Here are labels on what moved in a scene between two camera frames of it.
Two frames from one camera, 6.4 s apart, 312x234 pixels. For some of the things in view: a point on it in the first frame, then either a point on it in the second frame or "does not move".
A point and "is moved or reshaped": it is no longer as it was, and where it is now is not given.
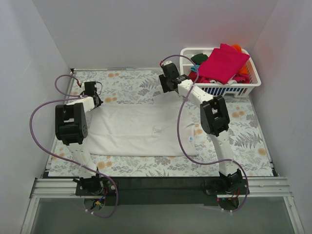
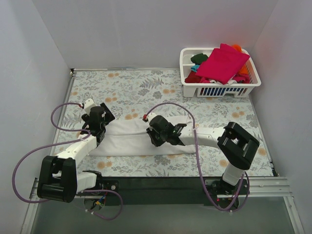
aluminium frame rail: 65,188 does not move
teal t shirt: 193,68 does not move
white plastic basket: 217,89 does not move
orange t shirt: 244,69 does not move
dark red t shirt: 192,76 does not move
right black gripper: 164,83 -> 153,134
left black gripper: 98,100 -> 107,113
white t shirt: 143,129 is moved or reshaped
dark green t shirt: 198,59 does not move
